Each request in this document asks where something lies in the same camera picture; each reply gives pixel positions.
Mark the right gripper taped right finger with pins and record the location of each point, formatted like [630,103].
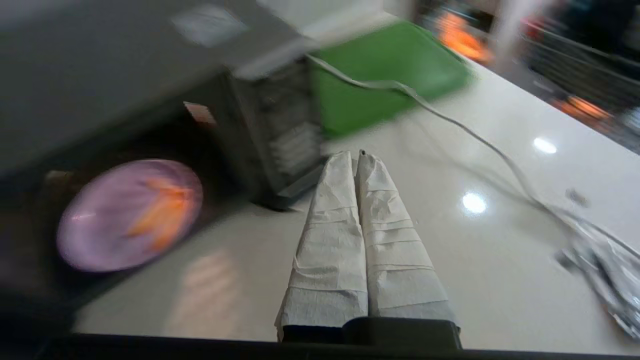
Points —
[395,250]

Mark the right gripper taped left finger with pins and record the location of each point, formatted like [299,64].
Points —
[330,250]

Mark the light purple plate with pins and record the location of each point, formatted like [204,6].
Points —
[100,225]

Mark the dark pad under microwave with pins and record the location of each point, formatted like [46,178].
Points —
[277,202]

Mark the silver Panasonic microwave oven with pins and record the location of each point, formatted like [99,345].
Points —
[125,75]

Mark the golden french fry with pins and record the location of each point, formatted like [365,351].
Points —
[167,187]
[162,220]

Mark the green cutting board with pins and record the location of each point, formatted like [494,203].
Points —
[390,65]

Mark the crumpled silver foil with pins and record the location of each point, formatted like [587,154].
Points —
[607,270]

